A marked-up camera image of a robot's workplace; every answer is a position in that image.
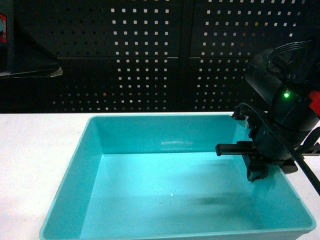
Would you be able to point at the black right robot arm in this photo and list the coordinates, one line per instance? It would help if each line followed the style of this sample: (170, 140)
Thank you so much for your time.
(287, 78)

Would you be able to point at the teal plastic bin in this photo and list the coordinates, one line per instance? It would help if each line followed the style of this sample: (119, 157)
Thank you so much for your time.
(158, 177)

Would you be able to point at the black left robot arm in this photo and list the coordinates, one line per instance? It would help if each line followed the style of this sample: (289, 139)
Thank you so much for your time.
(20, 55)

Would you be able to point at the black perforated back panel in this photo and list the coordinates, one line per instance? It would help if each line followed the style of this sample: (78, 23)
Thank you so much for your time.
(151, 55)

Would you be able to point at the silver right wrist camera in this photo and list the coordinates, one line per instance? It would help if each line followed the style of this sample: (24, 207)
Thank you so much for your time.
(241, 119)

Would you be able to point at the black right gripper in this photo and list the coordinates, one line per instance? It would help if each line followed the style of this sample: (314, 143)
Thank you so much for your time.
(274, 143)

